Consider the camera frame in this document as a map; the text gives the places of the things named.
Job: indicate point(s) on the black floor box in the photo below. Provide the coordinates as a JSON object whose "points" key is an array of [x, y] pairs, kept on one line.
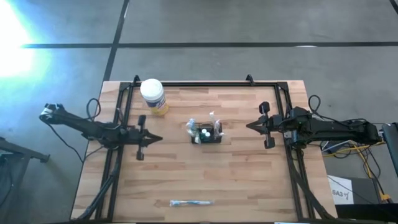
{"points": [[367, 213]]}

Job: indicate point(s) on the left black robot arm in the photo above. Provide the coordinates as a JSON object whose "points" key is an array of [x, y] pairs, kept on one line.
{"points": [[81, 126]]}

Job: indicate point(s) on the black aluminium rig frame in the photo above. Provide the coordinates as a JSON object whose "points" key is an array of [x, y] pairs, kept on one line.
{"points": [[217, 84]]}

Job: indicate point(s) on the black stand with legs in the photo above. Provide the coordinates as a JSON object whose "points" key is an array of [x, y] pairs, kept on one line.
{"points": [[18, 151]]}

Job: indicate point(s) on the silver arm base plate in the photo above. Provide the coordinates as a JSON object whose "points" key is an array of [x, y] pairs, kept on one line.
{"points": [[287, 135]]}

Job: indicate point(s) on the white paper label SA3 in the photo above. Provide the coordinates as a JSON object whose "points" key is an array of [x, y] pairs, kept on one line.
{"points": [[340, 193]]}

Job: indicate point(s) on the Lysol wipes canister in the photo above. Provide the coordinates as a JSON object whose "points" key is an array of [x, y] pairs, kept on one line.
{"points": [[151, 90]]}

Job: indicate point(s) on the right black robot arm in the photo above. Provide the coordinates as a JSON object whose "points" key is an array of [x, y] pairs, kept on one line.
{"points": [[335, 129]]}

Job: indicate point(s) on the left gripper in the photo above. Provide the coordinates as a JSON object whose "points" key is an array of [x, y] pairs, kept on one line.
{"points": [[135, 137]]}

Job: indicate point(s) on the teal bottle white cap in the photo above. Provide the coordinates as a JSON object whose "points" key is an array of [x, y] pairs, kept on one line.
{"points": [[204, 131], [207, 134]]}

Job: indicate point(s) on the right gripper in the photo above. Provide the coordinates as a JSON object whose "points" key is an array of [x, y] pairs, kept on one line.
{"points": [[275, 124]]}

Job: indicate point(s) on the black frame foot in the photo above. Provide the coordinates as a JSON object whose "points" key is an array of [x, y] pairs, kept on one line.
{"points": [[136, 79], [249, 79]]}

